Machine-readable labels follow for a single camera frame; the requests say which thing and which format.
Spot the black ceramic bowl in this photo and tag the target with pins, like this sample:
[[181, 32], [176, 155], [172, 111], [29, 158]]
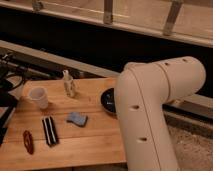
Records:
[[107, 101]]

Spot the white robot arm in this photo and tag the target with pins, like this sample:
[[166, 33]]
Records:
[[140, 92]]

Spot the small clear bottle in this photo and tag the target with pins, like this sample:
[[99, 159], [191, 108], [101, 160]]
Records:
[[69, 84]]

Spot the blue sponge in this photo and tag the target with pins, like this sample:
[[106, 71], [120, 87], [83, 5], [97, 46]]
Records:
[[77, 119]]

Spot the translucent plastic cup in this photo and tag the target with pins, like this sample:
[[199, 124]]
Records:
[[39, 96]]

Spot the black white striped block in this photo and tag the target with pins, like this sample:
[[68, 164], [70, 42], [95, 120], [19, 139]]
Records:
[[50, 131]]

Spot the dark red oval object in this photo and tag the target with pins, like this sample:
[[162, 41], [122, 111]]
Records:
[[28, 142]]

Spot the black equipment with cables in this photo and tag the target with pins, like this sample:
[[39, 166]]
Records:
[[9, 81]]

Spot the metal window frame rail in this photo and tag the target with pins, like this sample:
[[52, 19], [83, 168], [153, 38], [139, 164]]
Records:
[[189, 21]]

